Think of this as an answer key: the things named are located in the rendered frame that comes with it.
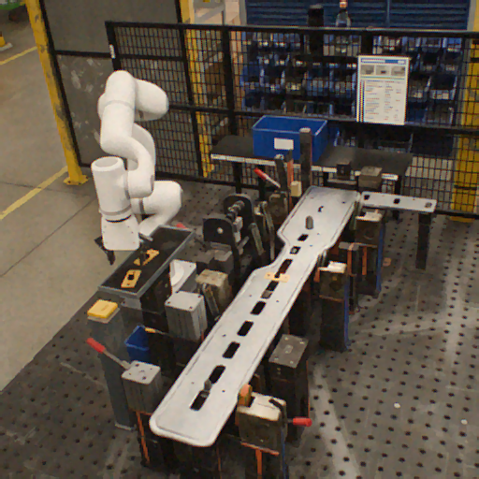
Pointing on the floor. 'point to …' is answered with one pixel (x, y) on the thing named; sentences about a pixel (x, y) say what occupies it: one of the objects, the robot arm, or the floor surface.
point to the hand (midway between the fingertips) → (127, 260)
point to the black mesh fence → (296, 95)
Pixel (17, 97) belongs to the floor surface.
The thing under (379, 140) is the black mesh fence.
